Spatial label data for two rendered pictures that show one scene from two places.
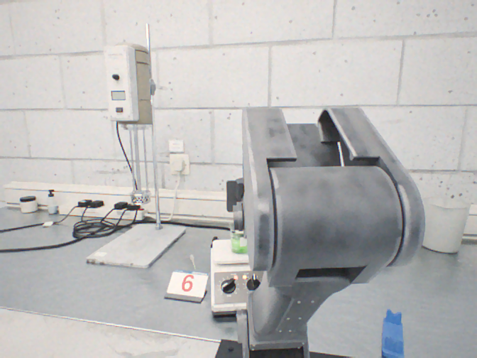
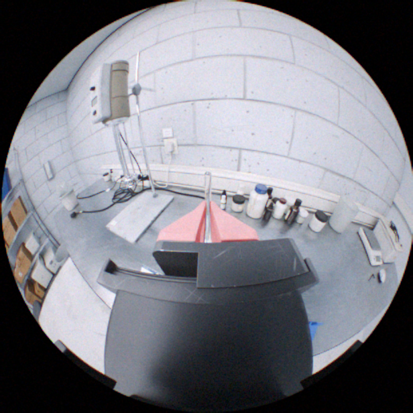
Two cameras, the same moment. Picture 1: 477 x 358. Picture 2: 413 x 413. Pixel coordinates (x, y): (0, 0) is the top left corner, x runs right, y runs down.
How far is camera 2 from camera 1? 57 cm
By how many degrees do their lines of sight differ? 27
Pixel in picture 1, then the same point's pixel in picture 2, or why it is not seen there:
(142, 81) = (116, 82)
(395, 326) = (314, 328)
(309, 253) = not seen: outside the picture
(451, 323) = (337, 308)
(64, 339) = (87, 304)
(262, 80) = (239, 78)
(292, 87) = (265, 86)
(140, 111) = (112, 107)
